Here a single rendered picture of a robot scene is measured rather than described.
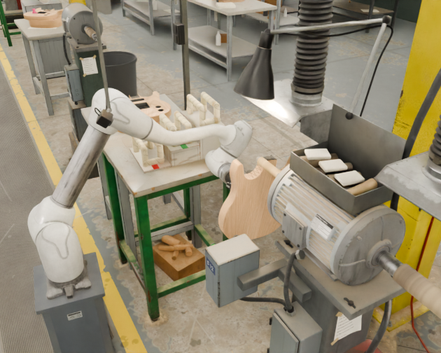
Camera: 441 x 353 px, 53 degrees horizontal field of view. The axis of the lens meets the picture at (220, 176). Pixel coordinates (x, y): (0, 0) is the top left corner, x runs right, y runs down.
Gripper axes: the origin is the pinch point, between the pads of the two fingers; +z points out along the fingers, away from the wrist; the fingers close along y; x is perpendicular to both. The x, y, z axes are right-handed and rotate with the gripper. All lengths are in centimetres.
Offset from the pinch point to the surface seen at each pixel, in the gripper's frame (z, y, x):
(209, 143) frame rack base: -52, -4, 2
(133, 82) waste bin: -296, -52, -45
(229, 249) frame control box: 34.6, 34.8, 6.9
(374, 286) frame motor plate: 69, 5, 12
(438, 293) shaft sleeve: 88, 10, 28
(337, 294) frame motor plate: 67, 17, 10
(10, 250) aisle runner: -147, 86, -117
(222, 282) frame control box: 39, 38, -2
